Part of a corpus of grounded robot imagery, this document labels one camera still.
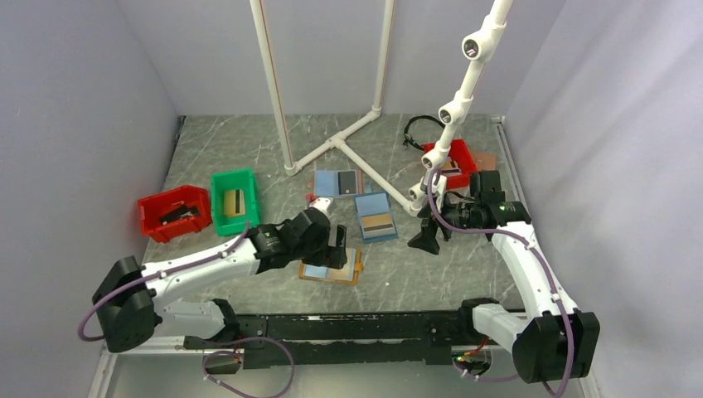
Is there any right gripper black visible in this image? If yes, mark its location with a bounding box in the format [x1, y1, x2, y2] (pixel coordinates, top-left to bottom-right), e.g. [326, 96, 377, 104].
[408, 191, 480, 255]

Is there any orange card holder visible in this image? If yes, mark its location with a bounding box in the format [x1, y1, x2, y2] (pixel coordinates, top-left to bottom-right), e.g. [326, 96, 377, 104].
[298, 248, 364, 285]

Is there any grey striped credit card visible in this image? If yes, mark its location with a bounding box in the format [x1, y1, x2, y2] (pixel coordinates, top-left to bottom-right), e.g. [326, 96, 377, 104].
[441, 160, 462, 177]

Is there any dark grey credit card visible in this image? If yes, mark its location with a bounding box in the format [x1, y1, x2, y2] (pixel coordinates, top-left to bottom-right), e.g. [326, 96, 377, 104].
[159, 204, 200, 225]

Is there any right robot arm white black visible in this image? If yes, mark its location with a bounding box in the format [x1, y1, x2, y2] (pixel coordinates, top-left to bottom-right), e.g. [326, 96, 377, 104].
[408, 170, 600, 384]

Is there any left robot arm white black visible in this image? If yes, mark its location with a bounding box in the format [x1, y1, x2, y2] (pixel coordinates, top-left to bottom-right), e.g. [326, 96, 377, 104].
[89, 206, 347, 353]

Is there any blue open card holder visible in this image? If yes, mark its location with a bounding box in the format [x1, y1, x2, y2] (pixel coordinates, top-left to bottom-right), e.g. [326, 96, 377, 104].
[354, 192, 398, 243]

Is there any brown flat card holder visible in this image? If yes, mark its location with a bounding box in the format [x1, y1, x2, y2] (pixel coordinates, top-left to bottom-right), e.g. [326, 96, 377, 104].
[472, 152, 497, 171]

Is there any beige card in green bin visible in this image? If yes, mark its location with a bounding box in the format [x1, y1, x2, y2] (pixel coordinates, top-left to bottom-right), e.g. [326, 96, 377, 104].
[223, 189, 246, 218]

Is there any right red plastic bin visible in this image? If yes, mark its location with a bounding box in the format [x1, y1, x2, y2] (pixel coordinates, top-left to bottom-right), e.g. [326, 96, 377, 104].
[444, 139, 477, 191]

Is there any red plastic bin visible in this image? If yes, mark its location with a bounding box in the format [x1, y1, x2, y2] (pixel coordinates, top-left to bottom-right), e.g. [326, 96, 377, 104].
[137, 185, 213, 243]
[444, 139, 477, 191]

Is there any green plastic bin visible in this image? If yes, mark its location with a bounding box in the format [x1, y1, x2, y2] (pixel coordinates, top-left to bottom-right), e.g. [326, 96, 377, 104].
[211, 168, 260, 236]

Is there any left red plastic bin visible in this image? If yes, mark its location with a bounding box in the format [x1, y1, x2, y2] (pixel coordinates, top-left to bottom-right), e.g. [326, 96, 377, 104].
[137, 185, 213, 243]

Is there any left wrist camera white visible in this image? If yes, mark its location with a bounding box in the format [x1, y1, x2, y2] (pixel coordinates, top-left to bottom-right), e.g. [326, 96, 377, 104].
[306, 193, 335, 218]

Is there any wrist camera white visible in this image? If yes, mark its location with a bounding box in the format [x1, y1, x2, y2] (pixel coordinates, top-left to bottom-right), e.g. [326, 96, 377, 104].
[428, 172, 447, 211]
[306, 193, 335, 218]

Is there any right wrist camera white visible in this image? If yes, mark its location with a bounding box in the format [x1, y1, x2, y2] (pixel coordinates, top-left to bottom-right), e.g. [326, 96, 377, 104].
[428, 172, 447, 211]

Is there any black cable loop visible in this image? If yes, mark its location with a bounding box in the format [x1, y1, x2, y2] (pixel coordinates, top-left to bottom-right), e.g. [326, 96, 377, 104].
[403, 115, 446, 152]

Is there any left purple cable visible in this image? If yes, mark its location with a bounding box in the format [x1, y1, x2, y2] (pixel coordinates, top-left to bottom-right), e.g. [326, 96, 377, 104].
[77, 219, 298, 398]

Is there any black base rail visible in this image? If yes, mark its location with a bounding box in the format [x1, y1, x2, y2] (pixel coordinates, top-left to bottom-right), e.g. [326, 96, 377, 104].
[183, 309, 484, 370]

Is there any white pvc camera mast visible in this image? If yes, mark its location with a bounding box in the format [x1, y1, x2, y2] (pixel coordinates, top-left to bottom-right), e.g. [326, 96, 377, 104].
[409, 0, 513, 211]

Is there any white pvc pipe frame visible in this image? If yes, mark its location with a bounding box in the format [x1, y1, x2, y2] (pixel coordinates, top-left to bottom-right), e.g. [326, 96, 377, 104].
[250, 0, 417, 216]

